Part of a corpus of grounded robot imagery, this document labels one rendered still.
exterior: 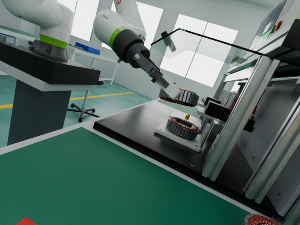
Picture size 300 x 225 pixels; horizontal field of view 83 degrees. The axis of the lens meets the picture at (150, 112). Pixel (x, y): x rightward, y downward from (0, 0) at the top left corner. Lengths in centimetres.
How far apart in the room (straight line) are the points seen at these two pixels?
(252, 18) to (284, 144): 535
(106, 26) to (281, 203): 65
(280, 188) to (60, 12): 99
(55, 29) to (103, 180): 78
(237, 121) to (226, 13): 532
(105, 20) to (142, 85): 506
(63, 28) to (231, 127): 84
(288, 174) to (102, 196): 39
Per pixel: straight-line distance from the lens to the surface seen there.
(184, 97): 44
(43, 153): 37
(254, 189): 45
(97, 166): 35
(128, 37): 56
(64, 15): 97
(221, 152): 42
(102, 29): 62
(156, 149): 44
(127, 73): 583
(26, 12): 88
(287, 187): 49
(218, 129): 82
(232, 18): 563
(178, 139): 54
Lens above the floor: 96
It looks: 15 degrees down
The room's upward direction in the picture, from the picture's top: 21 degrees clockwise
